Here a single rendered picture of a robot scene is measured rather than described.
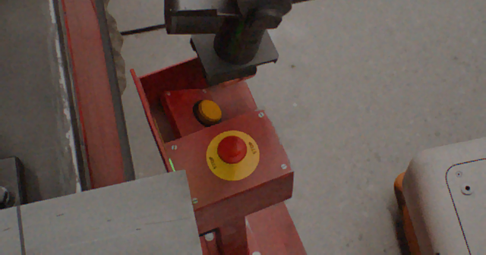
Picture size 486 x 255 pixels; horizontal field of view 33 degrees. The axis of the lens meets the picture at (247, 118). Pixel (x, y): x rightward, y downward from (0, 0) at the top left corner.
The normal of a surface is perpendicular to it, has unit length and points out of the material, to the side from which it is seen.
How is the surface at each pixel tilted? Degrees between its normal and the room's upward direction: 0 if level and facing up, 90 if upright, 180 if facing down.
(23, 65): 0
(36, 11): 0
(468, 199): 0
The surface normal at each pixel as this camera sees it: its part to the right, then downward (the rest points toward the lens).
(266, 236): 0.00, -0.42
